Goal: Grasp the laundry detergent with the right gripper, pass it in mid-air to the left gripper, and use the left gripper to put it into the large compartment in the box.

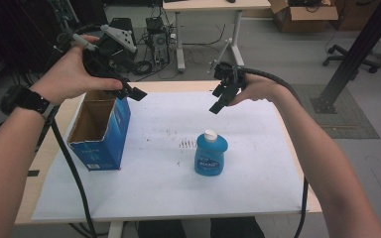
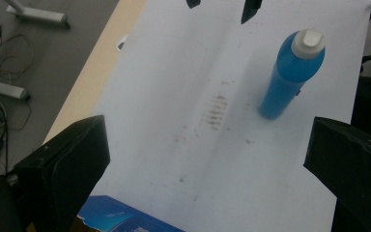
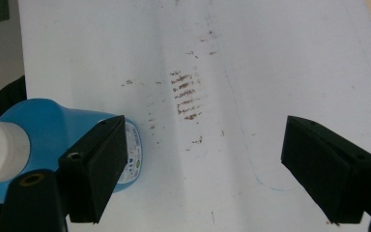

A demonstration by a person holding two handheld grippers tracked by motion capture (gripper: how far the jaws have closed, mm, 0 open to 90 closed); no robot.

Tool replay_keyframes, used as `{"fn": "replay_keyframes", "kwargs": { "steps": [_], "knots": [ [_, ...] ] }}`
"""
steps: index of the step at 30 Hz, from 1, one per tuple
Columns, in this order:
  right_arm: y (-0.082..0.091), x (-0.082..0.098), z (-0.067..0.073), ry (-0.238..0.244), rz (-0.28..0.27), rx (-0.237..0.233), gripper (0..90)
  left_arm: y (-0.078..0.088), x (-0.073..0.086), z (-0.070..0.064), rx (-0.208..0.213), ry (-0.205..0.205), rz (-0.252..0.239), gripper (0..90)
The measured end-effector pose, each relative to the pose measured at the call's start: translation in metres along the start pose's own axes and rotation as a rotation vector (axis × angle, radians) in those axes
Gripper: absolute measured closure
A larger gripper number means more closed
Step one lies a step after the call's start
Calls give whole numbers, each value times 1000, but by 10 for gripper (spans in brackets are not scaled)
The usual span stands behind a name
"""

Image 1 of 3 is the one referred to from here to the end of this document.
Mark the open brown cardboard box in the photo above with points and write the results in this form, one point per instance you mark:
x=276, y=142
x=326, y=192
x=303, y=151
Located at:
x=302, y=15

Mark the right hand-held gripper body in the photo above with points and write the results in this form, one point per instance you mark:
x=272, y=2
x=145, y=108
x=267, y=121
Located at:
x=228, y=74

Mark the black wrist watch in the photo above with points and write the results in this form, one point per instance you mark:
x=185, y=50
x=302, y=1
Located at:
x=29, y=99

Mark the grey floor mat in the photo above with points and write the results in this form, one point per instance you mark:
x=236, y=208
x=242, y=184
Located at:
x=340, y=112

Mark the person's right hand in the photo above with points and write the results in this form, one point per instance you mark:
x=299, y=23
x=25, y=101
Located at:
x=256, y=88

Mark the black office chair base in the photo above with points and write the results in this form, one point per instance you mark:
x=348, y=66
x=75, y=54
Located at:
x=350, y=58

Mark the blue bottle with white cap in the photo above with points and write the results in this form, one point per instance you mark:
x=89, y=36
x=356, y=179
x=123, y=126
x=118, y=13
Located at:
x=210, y=153

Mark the blue cardboard box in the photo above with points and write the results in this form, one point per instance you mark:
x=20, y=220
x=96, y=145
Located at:
x=101, y=132

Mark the computer tower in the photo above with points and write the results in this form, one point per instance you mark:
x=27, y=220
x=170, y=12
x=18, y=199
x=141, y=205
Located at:
x=157, y=41

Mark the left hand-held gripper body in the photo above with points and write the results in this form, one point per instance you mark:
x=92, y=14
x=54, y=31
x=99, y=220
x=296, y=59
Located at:
x=112, y=46

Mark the white desk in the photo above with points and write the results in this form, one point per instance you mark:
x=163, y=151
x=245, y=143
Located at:
x=211, y=20

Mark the black metal stand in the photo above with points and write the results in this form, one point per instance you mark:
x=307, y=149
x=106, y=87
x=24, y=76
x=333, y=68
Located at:
x=354, y=56

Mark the person's left hand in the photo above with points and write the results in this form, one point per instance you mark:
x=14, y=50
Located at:
x=71, y=74

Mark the white paper sheet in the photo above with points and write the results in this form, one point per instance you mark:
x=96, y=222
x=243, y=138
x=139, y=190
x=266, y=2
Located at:
x=178, y=155

